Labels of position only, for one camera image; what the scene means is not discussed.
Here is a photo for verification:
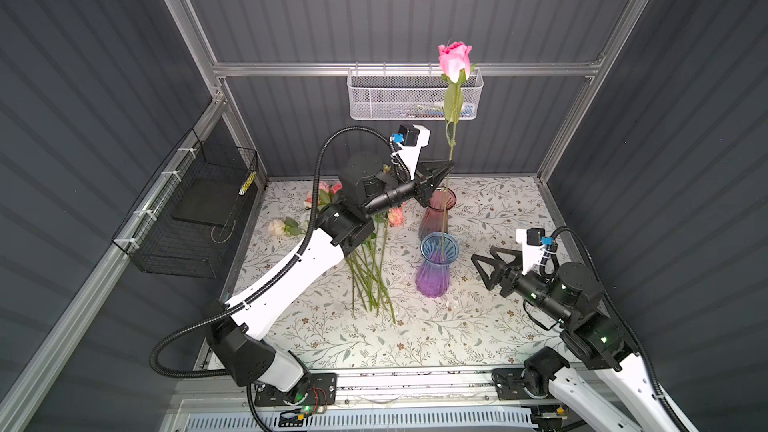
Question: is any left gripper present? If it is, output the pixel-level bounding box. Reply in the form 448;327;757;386
359;155;448;222

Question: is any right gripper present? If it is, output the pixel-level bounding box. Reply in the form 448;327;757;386
471;243;569;327

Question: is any blue purple glass vase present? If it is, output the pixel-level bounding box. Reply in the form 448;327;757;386
415;232;460;298

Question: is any magenta pink rose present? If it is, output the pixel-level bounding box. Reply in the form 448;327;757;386
436;41;476;253

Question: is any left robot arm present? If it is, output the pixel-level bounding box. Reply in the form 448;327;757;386
206;153;454;396

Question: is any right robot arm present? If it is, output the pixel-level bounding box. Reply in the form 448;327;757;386
471;246;696;431

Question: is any red glass vase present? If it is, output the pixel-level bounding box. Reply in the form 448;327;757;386
418;187;457;240

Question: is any pink peony spray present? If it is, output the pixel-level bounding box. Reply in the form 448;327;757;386
374;206;405;322

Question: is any floral patterned table mat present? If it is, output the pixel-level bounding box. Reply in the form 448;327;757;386
266;177;563;369

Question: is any pale pink rose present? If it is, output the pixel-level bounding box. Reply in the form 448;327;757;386
267;217;306;237

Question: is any yellow marker pen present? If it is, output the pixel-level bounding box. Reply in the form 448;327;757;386
238;171;257;196

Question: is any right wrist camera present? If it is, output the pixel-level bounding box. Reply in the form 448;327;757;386
515;228;556;275

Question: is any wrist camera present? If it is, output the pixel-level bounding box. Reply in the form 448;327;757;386
515;228;556;275
390;124;431;176

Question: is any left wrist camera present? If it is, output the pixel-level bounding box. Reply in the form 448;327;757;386
390;124;431;176

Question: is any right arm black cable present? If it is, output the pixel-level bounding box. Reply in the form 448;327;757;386
542;226;691;432

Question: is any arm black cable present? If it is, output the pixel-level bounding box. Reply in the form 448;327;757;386
542;226;691;432
148;125;397;380

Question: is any white wire wall basket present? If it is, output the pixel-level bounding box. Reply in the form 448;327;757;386
346;67;448;121

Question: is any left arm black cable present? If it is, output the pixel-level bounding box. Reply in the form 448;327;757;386
148;125;397;380

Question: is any white perforated cable tray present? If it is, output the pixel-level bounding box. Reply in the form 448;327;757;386
179;406;538;432

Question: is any black wire side basket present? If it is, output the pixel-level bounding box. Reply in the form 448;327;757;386
113;130;259;279

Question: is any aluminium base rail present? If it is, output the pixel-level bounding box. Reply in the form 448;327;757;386
173;361;601;412

